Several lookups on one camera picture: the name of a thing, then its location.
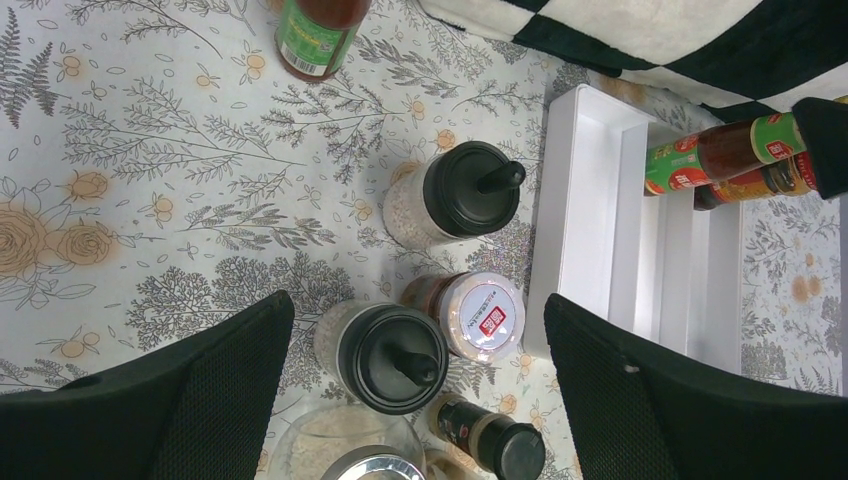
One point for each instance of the black spout lid shaker jar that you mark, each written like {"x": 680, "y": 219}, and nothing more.
{"x": 469, "y": 191}

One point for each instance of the black and white checkered pillow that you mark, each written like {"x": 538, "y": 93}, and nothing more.
{"x": 737, "y": 59}

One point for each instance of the white divided organizer tray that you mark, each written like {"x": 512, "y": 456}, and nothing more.
{"x": 653, "y": 266}

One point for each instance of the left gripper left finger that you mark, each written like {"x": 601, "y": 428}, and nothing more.
{"x": 196, "y": 409}

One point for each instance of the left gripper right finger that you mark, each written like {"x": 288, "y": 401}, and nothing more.
{"x": 638, "y": 410}

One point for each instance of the glass jar with metal lid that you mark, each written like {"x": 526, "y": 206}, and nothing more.
{"x": 348, "y": 442}

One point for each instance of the small black pepper bottle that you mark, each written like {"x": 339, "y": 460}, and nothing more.
{"x": 498, "y": 444}

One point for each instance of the yellow cap sauce bottle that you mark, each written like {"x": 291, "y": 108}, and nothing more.
{"x": 314, "y": 36}
{"x": 722, "y": 152}

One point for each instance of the black perforated lid spice jar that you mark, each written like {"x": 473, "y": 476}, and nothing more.
{"x": 448, "y": 465}

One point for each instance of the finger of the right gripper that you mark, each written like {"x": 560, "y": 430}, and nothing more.
{"x": 823, "y": 128}

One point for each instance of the red lid chili sauce jar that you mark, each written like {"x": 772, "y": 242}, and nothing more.
{"x": 790, "y": 177}

